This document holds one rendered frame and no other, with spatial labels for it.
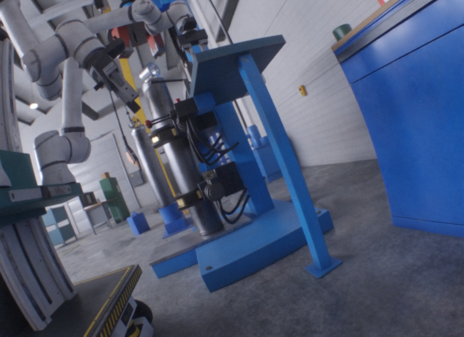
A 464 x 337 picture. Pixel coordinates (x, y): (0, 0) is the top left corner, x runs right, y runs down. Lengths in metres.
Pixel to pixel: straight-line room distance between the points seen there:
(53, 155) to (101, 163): 12.13
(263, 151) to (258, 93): 3.00
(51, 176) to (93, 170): 12.33
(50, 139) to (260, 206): 1.52
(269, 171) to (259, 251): 2.75
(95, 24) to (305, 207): 1.25
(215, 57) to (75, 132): 0.81
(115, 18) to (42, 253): 1.08
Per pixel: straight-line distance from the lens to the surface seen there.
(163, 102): 1.85
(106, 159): 13.17
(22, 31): 0.96
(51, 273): 1.18
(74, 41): 0.70
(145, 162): 3.12
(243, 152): 1.81
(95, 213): 7.67
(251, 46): 0.99
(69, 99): 1.34
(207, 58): 0.92
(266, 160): 3.91
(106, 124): 13.57
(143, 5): 1.04
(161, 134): 1.57
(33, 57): 0.68
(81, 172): 13.76
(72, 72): 1.39
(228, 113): 1.85
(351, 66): 1.10
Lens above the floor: 0.63
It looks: 1 degrees down
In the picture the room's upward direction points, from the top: 22 degrees counter-clockwise
